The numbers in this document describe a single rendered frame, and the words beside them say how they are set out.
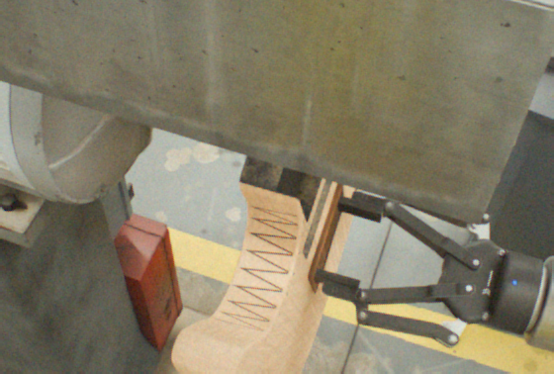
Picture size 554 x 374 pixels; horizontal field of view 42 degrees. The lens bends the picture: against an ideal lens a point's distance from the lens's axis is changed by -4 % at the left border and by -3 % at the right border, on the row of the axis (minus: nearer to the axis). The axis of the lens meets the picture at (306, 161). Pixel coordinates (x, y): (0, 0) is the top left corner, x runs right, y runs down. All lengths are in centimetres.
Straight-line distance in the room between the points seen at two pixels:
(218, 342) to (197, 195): 159
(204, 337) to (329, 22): 26
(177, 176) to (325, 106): 178
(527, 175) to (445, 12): 129
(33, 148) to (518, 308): 44
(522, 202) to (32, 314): 105
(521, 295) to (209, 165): 153
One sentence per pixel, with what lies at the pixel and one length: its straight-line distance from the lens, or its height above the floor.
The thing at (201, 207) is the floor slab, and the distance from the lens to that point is 206.
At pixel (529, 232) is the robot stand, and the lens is 171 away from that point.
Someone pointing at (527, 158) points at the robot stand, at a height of 56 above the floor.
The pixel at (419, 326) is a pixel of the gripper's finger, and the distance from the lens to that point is 71.
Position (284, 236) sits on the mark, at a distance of 58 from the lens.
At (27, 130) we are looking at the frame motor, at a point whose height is 129.
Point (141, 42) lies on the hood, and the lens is 36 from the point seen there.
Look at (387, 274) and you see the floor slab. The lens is 197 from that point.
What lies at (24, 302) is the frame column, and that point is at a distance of 96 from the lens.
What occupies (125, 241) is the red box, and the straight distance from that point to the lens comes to 128.
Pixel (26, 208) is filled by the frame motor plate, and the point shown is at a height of 111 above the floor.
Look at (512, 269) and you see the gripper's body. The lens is 71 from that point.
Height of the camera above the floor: 170
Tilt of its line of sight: 52 degrees down
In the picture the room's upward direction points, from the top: 5 degrees clockwise
